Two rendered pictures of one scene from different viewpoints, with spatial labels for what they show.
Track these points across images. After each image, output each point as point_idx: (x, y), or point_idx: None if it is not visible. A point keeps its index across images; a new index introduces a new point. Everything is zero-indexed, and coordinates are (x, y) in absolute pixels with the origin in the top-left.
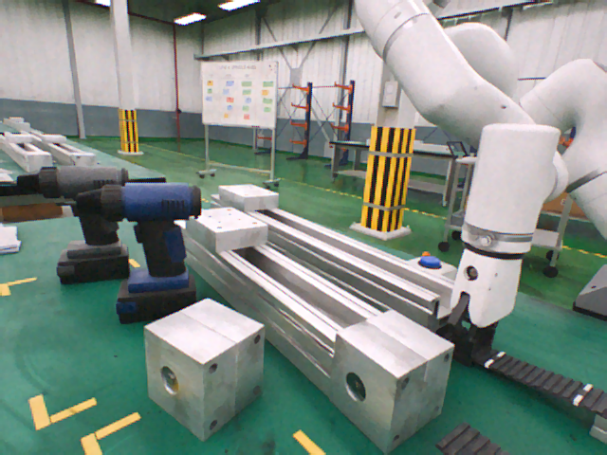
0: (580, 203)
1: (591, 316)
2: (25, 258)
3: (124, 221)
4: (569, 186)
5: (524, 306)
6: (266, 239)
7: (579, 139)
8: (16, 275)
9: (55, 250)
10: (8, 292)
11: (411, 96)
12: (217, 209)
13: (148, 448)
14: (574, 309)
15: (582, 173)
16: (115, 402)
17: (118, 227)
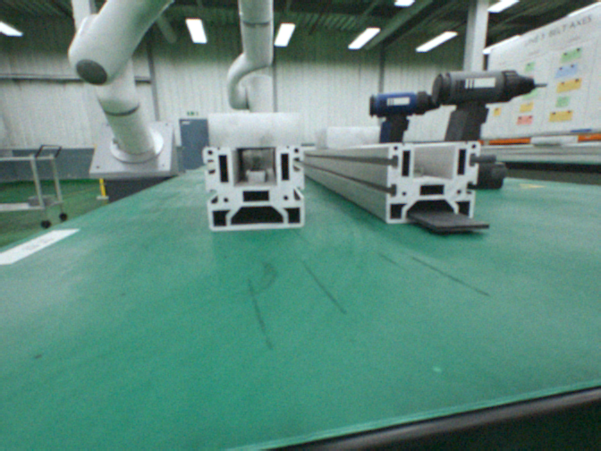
0: (134, 121)
1: (165, 181)
2: (596, 196)
3: (597, 242)
4: (132, 109)
5: (193, 176)
6: (315, 144)
7: (133, 78)
8: (550, 189)
9: (578, 199)
10: (522, 184)
11: (269, 53)
12: (343, 127)
13: None
14: (163, 181)
15: (138, 101)
16: None
17: (444, 138)
